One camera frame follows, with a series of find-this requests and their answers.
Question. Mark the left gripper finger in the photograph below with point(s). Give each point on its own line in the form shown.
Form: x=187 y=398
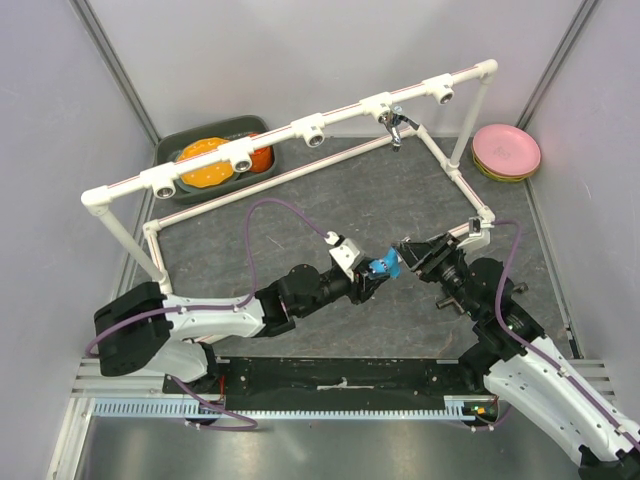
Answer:
x=376 y=266
x=374 y=281

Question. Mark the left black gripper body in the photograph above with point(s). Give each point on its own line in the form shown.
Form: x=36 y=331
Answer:
x=358 y=292

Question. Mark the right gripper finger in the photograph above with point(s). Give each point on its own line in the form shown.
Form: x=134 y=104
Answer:
x=413 y=248
x=414 y=257

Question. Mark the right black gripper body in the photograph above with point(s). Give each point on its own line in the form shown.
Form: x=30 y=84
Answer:
x=446 y=265

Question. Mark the blue plastic faucet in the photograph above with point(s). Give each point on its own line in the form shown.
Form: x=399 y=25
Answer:
x=392 y=260

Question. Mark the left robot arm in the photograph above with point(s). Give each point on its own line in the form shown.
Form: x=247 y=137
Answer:
x=173 y=335

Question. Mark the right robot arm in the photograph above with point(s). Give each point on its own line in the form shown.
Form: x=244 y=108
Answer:
x=516 y=361

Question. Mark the dark grey stone mat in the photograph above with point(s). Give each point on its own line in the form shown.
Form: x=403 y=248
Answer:
x=376 y=199

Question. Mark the dark metal faucet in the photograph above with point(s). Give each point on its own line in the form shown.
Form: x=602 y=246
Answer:
x=450 y=301

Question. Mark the yellow green plate stack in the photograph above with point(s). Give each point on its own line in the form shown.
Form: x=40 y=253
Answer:
x=498 y=177

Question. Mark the chrome metal faucet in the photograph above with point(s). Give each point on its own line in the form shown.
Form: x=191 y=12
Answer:
x=392 y=120

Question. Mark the pink plate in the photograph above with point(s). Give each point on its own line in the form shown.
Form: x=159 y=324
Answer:
x=506 y=150

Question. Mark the orange red cup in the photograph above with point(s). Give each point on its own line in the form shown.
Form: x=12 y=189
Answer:
x=261 y=159

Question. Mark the orange dotted plate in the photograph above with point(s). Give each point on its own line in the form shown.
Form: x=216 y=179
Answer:
x=210 y=176

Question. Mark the dark green plastic tray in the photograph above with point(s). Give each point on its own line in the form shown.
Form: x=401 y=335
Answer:
x=170 y=147

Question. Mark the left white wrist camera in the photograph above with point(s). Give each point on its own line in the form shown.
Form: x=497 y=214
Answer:
x=345 y=252

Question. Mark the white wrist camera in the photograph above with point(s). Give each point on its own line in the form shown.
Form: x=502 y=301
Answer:
x=478 y=235
x=345 y=252

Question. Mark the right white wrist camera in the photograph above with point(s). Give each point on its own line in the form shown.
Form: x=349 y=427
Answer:
x=478 y=235

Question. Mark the white PVC pipe frame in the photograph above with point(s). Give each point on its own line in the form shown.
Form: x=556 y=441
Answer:
x=160 y=179

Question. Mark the grey slotted cable duct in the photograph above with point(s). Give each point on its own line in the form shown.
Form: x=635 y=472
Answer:
x=183 y=408

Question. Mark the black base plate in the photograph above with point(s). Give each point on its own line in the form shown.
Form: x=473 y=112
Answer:
x=276 y=384

